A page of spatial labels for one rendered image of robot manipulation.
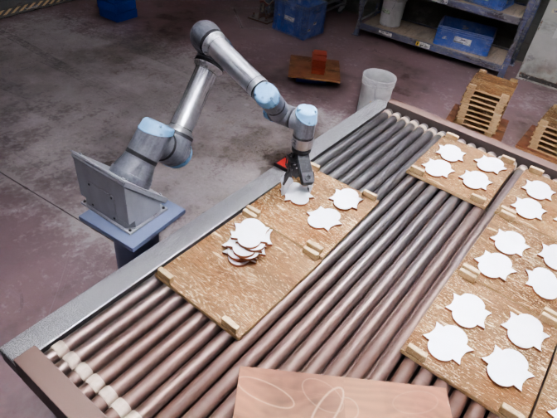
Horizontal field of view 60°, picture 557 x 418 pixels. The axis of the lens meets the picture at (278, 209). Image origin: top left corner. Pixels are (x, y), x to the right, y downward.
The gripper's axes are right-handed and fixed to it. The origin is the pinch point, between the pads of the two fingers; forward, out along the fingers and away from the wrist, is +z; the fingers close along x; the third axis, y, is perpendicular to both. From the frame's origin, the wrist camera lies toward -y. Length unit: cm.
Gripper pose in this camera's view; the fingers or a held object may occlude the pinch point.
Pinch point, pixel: (296, 193)
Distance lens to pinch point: 184.8
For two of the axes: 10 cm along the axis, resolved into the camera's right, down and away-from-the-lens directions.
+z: -1.0, 7.6, 6.4
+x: -9.6, 1.1, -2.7
